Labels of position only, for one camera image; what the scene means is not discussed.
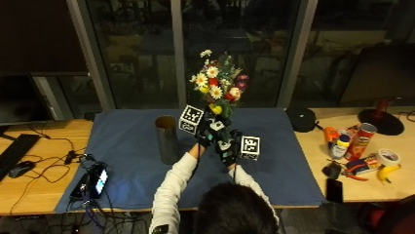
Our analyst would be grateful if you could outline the person's right hand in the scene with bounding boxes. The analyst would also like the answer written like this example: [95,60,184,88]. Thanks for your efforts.
[216,129,244,168]

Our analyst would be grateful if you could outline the person's left hand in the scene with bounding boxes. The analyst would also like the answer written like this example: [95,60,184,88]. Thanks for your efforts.
[194,111,234,148]

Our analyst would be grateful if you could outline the artificial flower bouquet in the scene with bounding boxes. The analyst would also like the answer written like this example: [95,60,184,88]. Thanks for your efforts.
[188,49,252,121]

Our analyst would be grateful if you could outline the right glove marker cube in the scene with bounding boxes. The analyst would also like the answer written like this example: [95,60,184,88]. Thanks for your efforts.
[237,135,262,162]

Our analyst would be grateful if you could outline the glove marker cube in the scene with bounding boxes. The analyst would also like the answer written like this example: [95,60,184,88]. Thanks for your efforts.
[237,135,262,162]
[177,103,205,136]

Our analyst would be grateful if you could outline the left glove marker cube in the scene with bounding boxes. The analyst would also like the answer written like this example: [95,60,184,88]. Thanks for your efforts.
[177,103,205,136]

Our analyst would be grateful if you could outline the dark cylindrical vase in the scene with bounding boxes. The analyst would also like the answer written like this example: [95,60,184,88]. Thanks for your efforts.
[155,115,181,166]

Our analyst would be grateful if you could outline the black cap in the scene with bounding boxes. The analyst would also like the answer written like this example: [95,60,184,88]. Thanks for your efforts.
[285,106,321,134]

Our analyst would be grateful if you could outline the blue table cloth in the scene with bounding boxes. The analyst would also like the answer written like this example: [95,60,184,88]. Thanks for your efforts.
[55,107,329,215]

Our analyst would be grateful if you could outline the orange plastic object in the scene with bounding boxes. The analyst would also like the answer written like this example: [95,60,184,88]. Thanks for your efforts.
[323,126,342,144]

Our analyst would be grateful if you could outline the white bottle blue cap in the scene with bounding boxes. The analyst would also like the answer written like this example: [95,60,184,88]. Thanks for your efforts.
[329,134,351,161]

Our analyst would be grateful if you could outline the small black pouch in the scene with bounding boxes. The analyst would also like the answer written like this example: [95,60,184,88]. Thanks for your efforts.
[321,161,343,181]

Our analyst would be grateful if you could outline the red snack packet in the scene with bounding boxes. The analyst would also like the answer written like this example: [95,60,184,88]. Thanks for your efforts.
[345,123,363,137]

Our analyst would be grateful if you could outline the black smartphone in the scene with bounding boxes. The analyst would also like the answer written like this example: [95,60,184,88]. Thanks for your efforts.
[326,177,345,205]

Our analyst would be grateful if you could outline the red chip can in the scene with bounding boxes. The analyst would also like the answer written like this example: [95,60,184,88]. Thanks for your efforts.
[343,122,379,162]

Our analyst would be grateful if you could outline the blue and red box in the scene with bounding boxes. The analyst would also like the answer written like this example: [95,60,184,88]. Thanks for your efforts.
[345,154,383,176]

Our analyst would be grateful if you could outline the black wrist watch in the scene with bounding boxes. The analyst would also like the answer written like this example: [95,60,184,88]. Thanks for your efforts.
[151,223,171,234]

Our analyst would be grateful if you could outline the smartphone with lit screen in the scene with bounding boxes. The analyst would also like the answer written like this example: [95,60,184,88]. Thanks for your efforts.
[87,163,111,200]

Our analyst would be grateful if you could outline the white tape roll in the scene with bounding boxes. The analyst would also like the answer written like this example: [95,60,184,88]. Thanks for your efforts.
[375,148,402,168]

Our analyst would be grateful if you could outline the black box device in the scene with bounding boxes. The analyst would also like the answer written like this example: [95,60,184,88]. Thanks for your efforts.
[69,173,91,200]

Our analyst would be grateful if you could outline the yellow banana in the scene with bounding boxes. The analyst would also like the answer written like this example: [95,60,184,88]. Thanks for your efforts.
[377,164,403,185]

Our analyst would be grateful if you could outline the monitor with red stand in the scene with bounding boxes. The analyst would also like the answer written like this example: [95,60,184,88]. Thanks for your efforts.
[338,43,415,137]

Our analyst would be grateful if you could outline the dark computer monitor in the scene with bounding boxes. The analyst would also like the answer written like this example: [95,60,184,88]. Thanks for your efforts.
[0,72,55,127]

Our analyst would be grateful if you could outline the black computer mouse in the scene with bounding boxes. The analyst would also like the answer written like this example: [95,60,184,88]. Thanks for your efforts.
[8,160,37,179]

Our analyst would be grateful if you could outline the black keyboard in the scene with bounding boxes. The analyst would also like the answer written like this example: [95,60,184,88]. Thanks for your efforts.
[0,133,43,182]

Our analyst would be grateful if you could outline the orange handled pliers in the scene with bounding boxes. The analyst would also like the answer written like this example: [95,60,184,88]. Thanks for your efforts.
[339,163,370,182]

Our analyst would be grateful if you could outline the black cable bundle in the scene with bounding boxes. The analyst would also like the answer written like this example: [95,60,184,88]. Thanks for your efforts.
[8,122,151,234]

